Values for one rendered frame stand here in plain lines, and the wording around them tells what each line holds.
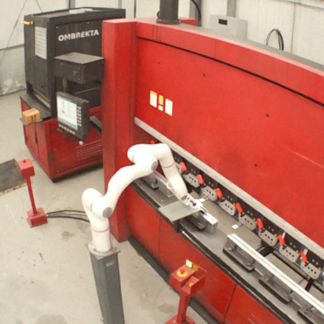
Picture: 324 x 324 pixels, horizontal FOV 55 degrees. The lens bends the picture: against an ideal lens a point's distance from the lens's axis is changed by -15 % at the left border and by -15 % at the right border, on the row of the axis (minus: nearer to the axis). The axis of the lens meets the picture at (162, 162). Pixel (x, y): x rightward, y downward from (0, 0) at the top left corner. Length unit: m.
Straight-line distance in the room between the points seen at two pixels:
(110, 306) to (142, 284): 0.77
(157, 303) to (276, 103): 2.14
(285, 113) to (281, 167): 0.31
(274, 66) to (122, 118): 1.68
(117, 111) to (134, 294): 1.68
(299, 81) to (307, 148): 0.35
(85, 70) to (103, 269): 1.60
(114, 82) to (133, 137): 0.59
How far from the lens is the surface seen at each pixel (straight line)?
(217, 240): 2.65
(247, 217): 2.29
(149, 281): 3.45
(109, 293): 2.61
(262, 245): 2.71
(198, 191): 2.68
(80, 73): 2.99
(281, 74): 1.82
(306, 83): 1.73
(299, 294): 2.27
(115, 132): 3.13
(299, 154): 1.86
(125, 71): 2.99
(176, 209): 2.70
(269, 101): 1.92
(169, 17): 2.73
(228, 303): 2.69
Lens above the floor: 2.62
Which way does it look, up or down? 30 degrees down
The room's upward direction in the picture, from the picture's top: 2 degrees clockwise
